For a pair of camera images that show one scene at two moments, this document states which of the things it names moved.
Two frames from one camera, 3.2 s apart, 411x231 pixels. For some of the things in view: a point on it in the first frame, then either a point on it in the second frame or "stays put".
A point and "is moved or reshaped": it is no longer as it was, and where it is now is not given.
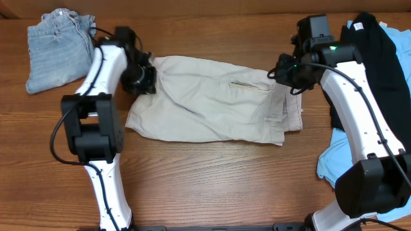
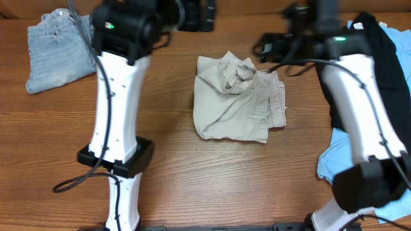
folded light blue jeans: x=60 y=47 stays put
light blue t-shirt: x=336 y=154 stays put
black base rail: x=222 y=226 stays put
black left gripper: x=148 y=85 → x=191 y=23
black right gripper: x=284 y=60 → x=284 y=62
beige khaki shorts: x=203 y=99 is moved or reshaped
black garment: x=379 y=57 stays put
